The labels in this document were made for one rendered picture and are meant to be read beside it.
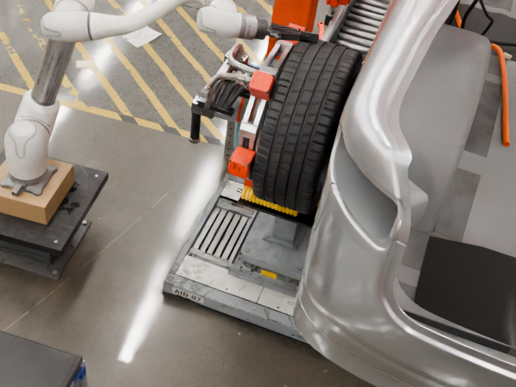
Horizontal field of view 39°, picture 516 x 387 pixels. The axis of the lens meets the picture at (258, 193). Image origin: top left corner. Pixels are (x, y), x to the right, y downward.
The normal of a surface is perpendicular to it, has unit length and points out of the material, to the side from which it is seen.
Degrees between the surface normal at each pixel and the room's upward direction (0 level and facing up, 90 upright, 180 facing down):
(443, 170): 60
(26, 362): 0
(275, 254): 0
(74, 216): 0
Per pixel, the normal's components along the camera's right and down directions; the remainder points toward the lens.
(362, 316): -0.60, 0.51
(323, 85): -0.03, -0.38
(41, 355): 0.11, -0.70
